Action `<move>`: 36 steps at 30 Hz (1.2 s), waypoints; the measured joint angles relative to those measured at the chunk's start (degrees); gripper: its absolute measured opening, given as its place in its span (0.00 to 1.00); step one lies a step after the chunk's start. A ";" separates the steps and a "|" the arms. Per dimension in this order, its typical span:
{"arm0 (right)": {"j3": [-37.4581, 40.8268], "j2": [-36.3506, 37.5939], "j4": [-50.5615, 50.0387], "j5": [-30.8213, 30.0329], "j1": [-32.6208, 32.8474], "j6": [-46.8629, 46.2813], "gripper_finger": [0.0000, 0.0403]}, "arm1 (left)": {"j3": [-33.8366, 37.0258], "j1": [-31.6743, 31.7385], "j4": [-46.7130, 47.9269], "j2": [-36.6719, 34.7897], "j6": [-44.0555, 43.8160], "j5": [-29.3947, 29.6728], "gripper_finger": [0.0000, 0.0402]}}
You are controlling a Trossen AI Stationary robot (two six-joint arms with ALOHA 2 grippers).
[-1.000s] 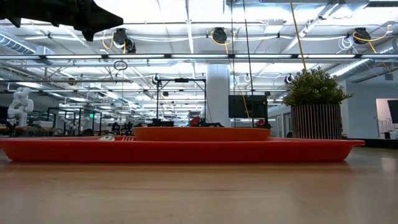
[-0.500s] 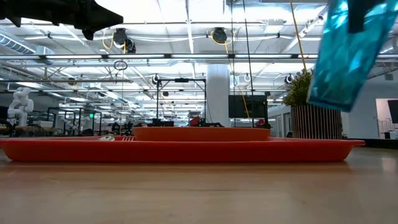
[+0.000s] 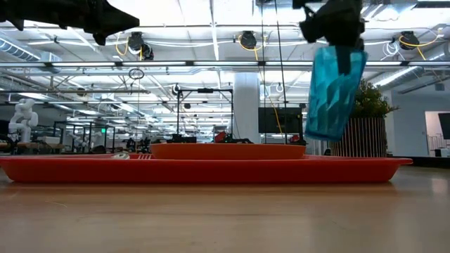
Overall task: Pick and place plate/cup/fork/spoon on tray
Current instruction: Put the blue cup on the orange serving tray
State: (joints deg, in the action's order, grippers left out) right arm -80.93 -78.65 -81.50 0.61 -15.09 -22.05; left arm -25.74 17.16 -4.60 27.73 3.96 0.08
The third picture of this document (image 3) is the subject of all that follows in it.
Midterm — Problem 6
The black computer case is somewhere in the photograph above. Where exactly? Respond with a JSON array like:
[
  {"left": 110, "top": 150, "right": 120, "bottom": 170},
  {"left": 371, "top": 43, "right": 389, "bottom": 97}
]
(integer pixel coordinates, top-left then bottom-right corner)
[{"left": 397, "top": 155, "right": 450, "bottom": 168}]

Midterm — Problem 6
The white pillar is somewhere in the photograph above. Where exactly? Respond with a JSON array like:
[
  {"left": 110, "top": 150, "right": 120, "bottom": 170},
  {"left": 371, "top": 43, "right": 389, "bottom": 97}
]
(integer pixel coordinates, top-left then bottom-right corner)
[{"left": 233, "top": 72, "right": 261, "bottom": 144}]

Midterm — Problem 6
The black monitor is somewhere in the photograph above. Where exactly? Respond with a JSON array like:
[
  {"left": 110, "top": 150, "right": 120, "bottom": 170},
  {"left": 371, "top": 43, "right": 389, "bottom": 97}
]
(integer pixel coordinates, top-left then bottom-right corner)
[{"left": 258, "top": 107, "right": 304, "bottom": 135}]

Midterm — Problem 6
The teal faceted plastic cup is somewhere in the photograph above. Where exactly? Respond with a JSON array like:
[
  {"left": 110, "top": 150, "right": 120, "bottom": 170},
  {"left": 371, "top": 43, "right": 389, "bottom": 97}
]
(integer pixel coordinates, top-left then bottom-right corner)
[{"left": 304, "top": 45, "right": 368, "bottom": 143}]

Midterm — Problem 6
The green plant in ribbed pot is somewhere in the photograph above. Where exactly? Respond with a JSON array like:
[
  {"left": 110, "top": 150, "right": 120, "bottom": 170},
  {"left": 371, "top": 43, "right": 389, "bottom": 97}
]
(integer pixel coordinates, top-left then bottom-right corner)
[{"left": 328, "top": 79, "right": 400, "bottom": 158}]

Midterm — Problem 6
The black rig frame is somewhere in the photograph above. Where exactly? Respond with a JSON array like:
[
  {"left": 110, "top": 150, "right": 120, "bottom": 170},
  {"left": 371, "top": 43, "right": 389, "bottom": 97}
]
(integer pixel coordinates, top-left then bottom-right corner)
[{"left": 176, "top": 88, "right": 234, "bottom": 144}]

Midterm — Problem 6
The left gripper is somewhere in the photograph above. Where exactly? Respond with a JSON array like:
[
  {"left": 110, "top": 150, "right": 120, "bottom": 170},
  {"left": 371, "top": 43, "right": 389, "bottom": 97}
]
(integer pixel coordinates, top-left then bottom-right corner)
[{"left": 0, "top": 0, "right": 141, "bottom": 46}]

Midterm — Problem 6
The black cable ring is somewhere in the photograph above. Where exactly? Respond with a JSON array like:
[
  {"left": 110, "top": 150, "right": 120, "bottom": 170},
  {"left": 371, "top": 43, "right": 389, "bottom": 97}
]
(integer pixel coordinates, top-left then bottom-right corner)
[{"left": 128, "top": 67, "right": 146, "bottom": 80}]

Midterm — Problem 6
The black hanging cable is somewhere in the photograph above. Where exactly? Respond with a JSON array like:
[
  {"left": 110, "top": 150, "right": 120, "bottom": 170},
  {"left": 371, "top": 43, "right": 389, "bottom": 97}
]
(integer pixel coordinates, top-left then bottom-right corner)
[
  {"left": 274, "top": 0, "right": 288, "bottom": 143},
  {"left": 260, "top": 0, "right": 265, "bottom": 143}
]

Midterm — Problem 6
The orange round plate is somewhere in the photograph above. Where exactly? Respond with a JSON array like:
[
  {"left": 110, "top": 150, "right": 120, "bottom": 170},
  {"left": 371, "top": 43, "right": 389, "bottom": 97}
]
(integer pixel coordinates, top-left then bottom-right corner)
[{"left": 150, "top": 142, "right": 307, "bottom": 161}]

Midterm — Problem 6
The dark wall screen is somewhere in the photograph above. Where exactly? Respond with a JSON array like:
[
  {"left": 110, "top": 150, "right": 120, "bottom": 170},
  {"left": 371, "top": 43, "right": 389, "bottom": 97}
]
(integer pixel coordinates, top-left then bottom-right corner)
[{"left": 437, "top": 112, "right": 450, "bottom": 141}]

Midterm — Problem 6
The black ceiling cable reel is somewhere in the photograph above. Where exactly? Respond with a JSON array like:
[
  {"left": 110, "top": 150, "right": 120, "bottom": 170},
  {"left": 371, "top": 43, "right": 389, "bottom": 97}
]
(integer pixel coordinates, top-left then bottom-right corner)
[
  {"left": 127, "top": 31, "right": 155, "bottom": 61},
  {"left": 399, "top": 30, "right": 421, "bottom": 51},
  {"left": 238, "top": 30, "right": 259, "bottom": 50}
]

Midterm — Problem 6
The red plastic tray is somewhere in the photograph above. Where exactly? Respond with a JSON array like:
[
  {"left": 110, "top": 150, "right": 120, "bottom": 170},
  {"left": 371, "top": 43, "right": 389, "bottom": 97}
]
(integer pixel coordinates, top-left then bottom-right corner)
[{"left": 0, "top": 153, "right": 414, "bottom": 184}]

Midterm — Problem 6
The white humanoid robot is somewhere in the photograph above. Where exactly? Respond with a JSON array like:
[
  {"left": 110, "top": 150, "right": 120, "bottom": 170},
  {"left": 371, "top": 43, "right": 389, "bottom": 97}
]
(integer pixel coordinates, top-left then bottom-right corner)
[{"left": 7, "top": 98, "right": 39, "bottom": 144}]

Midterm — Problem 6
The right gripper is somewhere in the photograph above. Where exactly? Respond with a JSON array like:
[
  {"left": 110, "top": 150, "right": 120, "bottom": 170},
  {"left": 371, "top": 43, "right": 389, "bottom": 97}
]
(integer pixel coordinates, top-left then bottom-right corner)
[{"left": 291, "top": 0, "right": 366, "bottom": 75}]

